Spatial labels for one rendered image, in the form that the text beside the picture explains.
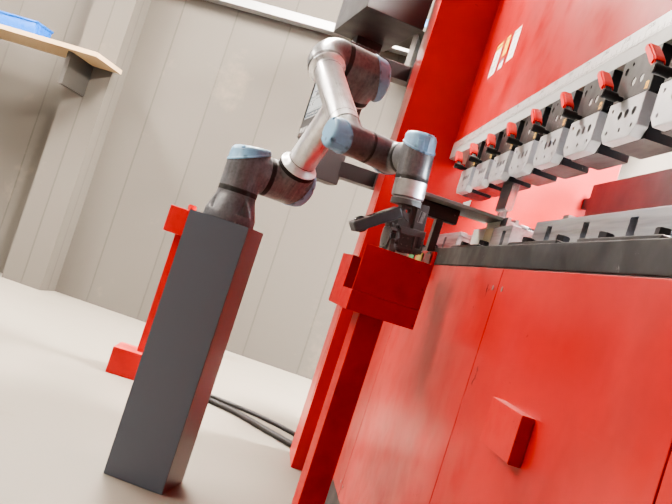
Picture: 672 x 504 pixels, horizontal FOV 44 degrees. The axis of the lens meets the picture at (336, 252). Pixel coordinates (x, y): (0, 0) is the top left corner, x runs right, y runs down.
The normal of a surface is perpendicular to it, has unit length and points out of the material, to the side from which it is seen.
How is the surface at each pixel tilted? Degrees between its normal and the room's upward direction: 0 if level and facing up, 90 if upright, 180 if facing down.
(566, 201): 90
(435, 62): 90
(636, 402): 90
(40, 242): 90
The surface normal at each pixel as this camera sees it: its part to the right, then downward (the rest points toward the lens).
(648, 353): -0.95, -0.31
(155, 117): -0.14, -0.07
